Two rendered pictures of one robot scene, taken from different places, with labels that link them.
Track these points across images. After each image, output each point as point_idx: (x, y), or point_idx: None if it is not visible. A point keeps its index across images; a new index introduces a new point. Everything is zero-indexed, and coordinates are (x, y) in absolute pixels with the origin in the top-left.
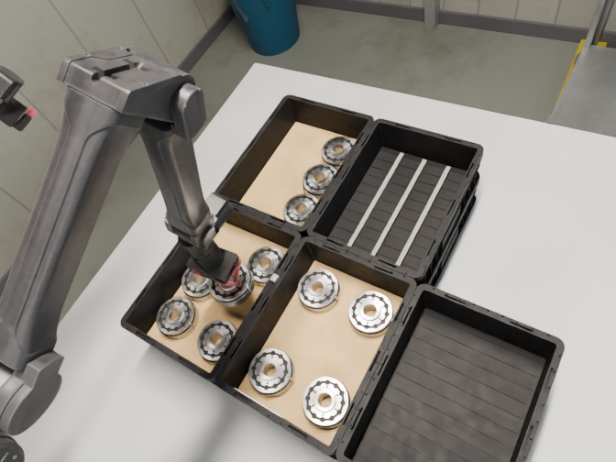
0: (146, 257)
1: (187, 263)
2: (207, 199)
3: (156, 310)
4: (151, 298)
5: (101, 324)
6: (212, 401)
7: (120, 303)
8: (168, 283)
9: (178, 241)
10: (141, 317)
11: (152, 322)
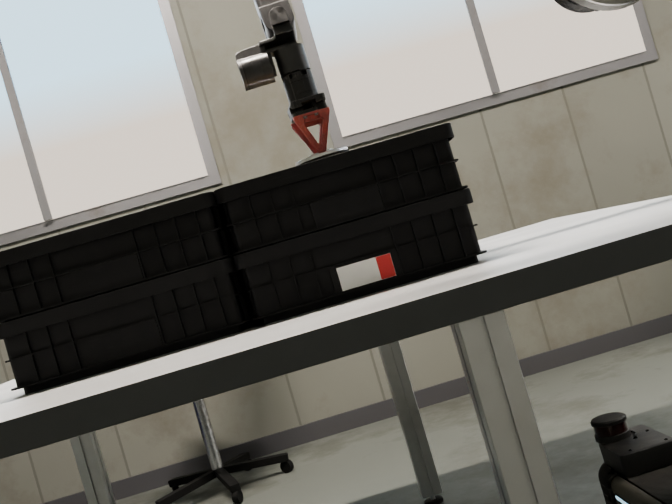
0: (374, 304)
1: (320, 93)
2: (246, 49)
3: (417, 181)
4: (400, 157)
5: (547, 252)
6: (488, 253)
7: (488, 269)
8: (371, 178)
9: (300, 43)
10: (432, 156)
11: (437, 185)
